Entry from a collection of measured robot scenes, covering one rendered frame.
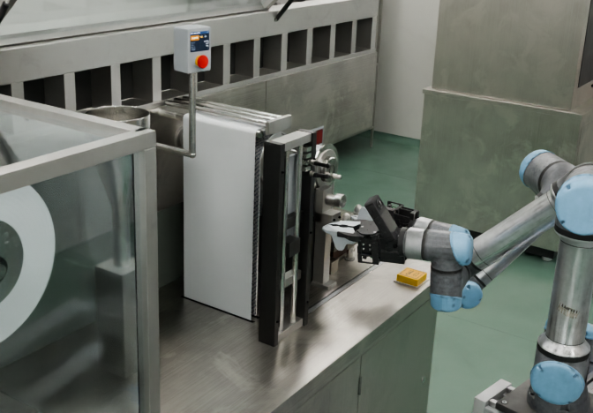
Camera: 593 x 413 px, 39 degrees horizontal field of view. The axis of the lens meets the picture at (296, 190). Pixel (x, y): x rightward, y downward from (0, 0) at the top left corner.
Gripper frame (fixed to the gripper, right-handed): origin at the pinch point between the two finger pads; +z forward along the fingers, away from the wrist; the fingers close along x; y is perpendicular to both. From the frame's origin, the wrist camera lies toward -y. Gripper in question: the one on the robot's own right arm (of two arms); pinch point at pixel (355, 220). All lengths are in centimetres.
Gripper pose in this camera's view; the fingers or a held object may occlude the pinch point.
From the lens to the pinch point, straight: 253.3
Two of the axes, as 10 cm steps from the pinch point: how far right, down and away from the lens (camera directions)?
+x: -5.5, 2.5, -7.9
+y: 0.4, -9.4, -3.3
